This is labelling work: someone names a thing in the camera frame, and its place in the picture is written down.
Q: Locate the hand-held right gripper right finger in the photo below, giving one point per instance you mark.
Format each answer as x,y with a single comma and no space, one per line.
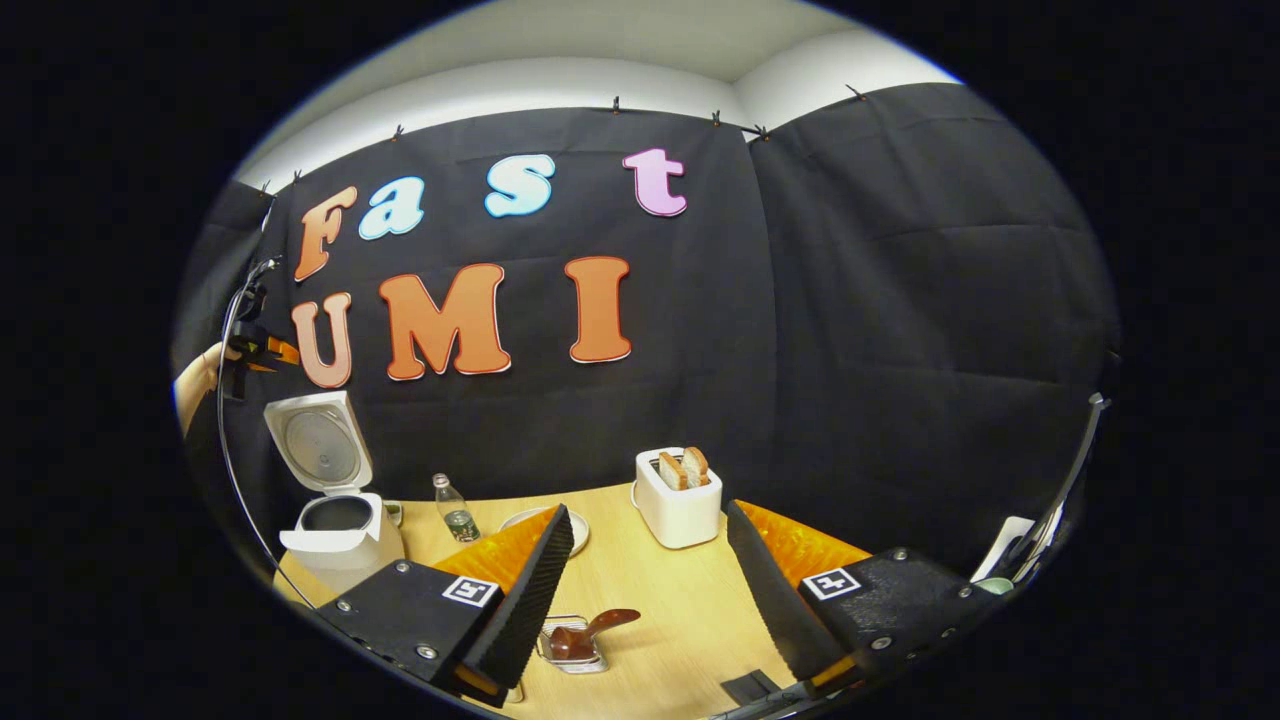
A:
775,600

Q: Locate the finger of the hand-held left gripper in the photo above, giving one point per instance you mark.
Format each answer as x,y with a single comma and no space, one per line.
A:
283,351

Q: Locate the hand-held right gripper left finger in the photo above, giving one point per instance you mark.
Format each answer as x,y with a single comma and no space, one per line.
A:
530,600

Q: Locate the brown wooden spoon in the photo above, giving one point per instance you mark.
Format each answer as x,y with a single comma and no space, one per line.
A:
610,620

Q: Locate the white rice cooker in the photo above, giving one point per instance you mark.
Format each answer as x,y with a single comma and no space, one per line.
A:
340,545

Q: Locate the white plate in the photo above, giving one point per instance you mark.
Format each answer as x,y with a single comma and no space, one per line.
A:
578,530

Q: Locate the black flat patch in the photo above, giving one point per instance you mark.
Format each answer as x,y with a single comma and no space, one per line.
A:
750,688

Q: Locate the clear plastic water bottle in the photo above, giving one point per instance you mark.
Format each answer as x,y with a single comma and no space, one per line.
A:
458,520

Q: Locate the white toaster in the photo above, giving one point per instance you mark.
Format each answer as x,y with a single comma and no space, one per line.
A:
680,515

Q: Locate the small pale cup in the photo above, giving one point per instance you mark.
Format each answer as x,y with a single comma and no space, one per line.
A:
393,513

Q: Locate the green object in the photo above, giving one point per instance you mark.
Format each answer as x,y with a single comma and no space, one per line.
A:
997,586

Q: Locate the black backdrop cloth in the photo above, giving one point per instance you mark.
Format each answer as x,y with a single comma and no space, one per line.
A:
800,350

